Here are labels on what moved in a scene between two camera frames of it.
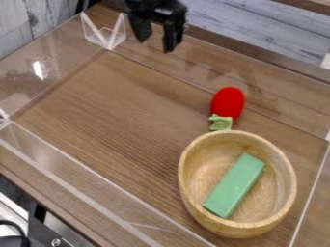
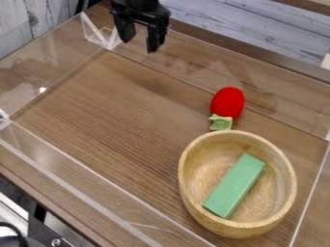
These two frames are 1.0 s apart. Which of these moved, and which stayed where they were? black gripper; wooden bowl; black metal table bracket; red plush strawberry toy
Moved: black gripper
Stayed: wooden bowl; black metal table bracket; red plush strawberry toy
